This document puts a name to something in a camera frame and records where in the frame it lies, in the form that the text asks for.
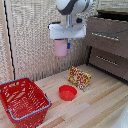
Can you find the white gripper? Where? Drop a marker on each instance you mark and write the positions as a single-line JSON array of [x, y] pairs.
[[66, 31]]

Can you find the pink plastic cup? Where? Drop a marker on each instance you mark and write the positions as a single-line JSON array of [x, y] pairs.
[[61, 47]]

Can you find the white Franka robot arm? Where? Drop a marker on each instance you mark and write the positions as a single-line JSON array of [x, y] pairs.
[[71, 8]]

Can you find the yellow red snack box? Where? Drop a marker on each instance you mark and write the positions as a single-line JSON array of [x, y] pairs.
[[79, 78]]

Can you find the brown drawer cabinet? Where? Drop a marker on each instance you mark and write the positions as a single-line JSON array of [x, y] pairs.
[[106, 50]]

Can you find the beige woven screen panel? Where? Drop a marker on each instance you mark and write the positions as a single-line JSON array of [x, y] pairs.
[[30, 40]]

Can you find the red plastic bowl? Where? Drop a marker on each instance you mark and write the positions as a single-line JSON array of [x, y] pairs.
[[68, 92]]

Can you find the red shopping basket blue rim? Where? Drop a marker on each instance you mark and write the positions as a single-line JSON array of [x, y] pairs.
[[23, 101]]

